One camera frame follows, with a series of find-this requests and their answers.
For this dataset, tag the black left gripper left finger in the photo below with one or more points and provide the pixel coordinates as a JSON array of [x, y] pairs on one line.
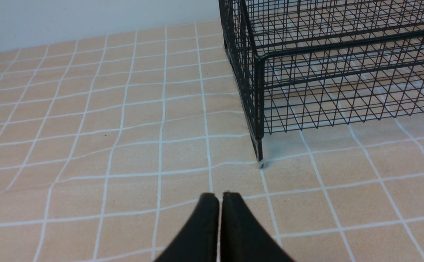
[[197, 239]]

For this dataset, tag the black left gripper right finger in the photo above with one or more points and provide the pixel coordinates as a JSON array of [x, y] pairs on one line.
[[242, 238]]

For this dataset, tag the beige checkered tablecloth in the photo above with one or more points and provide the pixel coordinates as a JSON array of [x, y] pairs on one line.
[[106, 144]]

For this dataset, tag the black wire mesh shelf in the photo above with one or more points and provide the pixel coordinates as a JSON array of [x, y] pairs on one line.
[[303, 64]]

